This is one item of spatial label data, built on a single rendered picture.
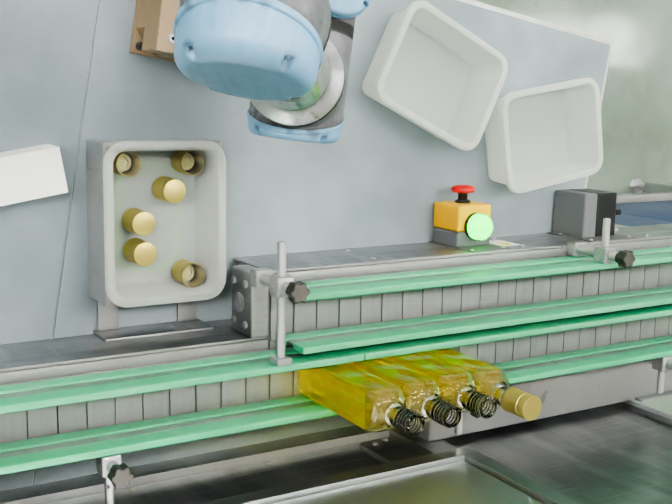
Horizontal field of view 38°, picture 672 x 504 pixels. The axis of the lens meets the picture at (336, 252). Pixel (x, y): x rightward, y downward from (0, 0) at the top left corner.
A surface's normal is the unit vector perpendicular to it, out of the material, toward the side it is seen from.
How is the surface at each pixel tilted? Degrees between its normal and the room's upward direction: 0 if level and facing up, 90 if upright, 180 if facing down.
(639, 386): 0
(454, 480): 90
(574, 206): 90
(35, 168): 0
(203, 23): 62
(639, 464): 90
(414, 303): 0
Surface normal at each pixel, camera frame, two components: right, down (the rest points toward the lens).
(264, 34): 0.26, 0.08
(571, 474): 0.03, -0.98
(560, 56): 0.51, 0.15
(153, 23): -0.84, -0.09
